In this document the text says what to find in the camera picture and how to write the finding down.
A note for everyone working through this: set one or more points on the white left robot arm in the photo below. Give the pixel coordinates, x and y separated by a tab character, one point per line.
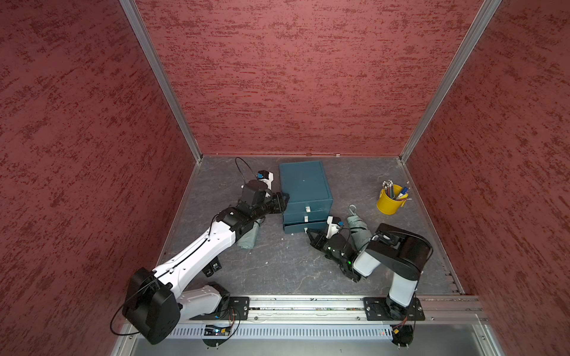
157	300

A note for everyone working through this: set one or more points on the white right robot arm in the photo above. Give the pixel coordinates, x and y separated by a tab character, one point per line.
403	252

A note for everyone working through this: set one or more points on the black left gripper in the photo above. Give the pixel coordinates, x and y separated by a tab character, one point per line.
278	203

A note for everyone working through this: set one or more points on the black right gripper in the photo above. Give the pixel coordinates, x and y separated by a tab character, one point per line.
317	242

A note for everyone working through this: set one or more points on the pens in cup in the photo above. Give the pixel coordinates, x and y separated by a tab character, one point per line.
395	192

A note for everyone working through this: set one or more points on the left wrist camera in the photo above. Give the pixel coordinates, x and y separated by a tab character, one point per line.
265	176

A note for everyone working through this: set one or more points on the aluminium right corner post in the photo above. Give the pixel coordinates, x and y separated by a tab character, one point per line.
468	44

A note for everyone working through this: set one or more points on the green umbrella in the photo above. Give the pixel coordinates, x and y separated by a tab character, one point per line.
248	240
359	230

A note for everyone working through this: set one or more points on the aluminium corner post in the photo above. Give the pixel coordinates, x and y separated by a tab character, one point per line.
468	44
137	24

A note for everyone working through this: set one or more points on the aluminium left corner post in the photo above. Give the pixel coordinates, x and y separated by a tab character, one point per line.
137	24

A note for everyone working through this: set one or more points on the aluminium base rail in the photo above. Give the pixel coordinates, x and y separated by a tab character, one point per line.
429	309

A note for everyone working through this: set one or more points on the teal drawer cabinet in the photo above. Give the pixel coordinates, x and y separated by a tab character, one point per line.
310	197

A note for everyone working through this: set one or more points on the yellow pen cup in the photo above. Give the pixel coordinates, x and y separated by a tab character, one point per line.
388	206

